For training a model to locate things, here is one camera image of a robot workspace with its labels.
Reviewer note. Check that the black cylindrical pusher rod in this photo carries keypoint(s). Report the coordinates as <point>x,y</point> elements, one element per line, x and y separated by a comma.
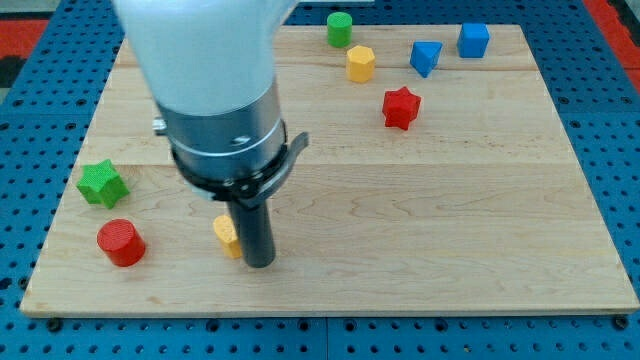
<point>253,228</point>

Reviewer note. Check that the yellow heart block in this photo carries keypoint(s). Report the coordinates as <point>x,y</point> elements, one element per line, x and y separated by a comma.
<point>224,230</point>

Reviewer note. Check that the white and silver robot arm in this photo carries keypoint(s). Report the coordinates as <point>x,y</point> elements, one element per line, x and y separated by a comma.
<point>209,65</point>

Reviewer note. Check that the red cylinder block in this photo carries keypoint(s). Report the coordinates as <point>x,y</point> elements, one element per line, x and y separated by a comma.
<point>120,241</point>

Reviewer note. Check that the green star block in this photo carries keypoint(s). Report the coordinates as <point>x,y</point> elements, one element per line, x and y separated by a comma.
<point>101,183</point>

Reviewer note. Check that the wooden board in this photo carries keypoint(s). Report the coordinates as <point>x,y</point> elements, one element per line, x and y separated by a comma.
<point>479,209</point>

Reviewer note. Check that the red star block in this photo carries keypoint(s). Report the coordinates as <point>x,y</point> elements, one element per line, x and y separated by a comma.
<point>400,108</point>

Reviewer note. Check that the yellow hexagon block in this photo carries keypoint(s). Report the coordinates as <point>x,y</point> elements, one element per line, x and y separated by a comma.
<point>360,64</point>

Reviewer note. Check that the green cylinder block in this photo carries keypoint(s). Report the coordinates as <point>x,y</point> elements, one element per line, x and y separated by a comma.
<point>339,29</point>

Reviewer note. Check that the blue triangle block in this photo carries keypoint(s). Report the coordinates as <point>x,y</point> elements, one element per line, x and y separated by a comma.
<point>424,56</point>

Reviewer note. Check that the blue cube block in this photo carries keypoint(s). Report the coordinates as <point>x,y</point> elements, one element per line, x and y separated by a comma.
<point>473,40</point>

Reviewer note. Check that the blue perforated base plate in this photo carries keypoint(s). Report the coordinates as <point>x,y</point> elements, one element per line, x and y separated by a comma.
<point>48,110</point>

